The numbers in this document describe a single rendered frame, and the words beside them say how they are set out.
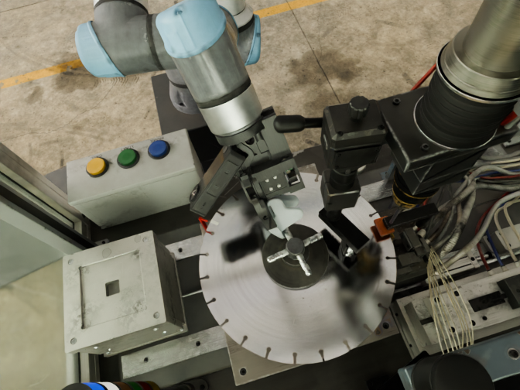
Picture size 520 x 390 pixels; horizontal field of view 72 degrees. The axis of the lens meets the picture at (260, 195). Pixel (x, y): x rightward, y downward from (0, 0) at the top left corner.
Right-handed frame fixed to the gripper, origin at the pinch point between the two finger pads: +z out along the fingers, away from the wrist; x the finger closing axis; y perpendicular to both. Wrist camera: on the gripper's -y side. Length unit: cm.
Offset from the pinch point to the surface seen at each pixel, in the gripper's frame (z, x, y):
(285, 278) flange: 5.6, -4.8, -1.4
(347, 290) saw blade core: 10.2, -7.3, 7.1
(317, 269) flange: 6.6, -4.4, 4.0
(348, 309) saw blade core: 11.4, -9.8, 6.3
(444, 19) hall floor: 40, 181, 122
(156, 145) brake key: -12.0, 28.9, -19.7
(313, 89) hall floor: 36, 151, 32
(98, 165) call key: -13.8, 26.8, -32.6
